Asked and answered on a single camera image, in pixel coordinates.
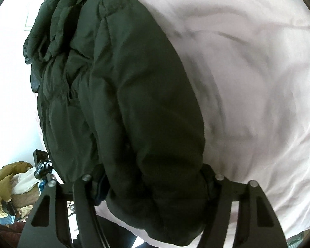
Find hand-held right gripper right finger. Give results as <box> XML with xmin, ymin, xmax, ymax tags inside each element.
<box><xmin>195</xmin><ymin>165</ymin><xmax>287</xmax><ymax>248</ymax></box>

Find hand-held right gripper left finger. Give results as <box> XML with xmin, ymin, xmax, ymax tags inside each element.
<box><xmin>17</xmin><ymin>165</ymin><xmax>111</xmax><ymax>248</ymax></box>

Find black hooded puffer coat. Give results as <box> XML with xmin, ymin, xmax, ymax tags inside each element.
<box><xmin>23</xmin><ymin>0</ymin><xmax>215</xmax><ymax>247</ymax></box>

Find pile of clothes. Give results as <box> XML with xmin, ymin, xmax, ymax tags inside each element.
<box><xmin>0</xmin><ymin>161</ymin><xmax>40</xmax><ymax>220</ymax></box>

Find white cloth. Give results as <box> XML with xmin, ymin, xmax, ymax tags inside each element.
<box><xmin>12</xmin><ymin>167</ymin><xmax>43</xmax><ymax>195</ymax></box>

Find pink bedspread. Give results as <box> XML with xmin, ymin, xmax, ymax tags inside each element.
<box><xmin>97</xmin><ymin>0</ymin><xmax>310</xmax><ymax>248</ymax></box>

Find black action camera on mount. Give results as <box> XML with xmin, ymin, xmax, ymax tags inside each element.
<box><xmin>33</xmin><ymin>150</ymin><xmax>55</xmax><ymax>180</ymax></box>

